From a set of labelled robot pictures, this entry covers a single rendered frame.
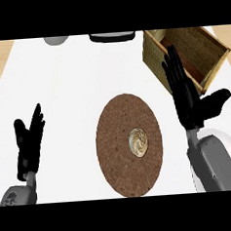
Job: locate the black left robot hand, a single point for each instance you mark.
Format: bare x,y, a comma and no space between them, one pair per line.
28,143

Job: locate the cream swirl cupcake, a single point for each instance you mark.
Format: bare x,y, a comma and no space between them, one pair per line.
138,142

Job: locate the rectangular wicker basket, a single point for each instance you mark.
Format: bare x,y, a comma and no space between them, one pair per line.
194,55

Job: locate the round brown placemat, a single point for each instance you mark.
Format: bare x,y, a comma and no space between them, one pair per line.
129,145

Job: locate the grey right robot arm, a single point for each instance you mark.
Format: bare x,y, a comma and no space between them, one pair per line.
215,162

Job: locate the grey rounded object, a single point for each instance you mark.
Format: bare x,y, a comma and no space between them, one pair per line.
56,40

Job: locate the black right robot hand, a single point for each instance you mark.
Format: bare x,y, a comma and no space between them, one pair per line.
186,99

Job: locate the black and grey appliance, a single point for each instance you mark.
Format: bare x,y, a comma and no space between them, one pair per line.
112,37

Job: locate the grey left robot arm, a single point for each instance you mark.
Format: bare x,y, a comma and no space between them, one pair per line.
20,192

